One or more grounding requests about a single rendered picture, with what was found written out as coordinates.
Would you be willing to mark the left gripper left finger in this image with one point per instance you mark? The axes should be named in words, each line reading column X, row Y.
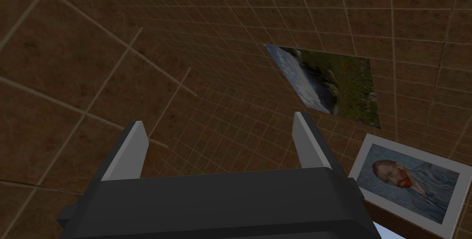
column 127, row 154

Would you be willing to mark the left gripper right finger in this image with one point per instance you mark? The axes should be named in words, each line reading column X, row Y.
column 309, row 145

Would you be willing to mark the landscape painting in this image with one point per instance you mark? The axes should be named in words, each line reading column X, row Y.
column 328, row 82

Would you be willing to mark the white-framed portrait painting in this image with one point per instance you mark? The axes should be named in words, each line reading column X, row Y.
column 409, row 183

